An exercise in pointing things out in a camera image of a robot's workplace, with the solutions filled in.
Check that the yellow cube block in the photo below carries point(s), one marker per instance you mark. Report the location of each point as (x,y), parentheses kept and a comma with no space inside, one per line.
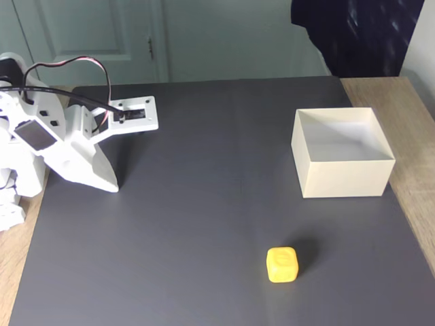
(282,266)

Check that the white open box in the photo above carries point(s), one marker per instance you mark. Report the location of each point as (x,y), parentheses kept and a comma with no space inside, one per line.
(343,180)

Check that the dark grey table mat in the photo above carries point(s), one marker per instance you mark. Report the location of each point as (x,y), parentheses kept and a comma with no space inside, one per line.
(204,220)

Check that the small metal door fitting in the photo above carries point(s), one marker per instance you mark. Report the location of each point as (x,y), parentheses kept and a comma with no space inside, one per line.
(150,47)

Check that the dark hanging cloth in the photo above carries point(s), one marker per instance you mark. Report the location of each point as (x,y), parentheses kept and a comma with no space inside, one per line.
(357,34)

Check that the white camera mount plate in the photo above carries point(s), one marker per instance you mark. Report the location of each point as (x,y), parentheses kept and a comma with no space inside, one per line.
(136,124)

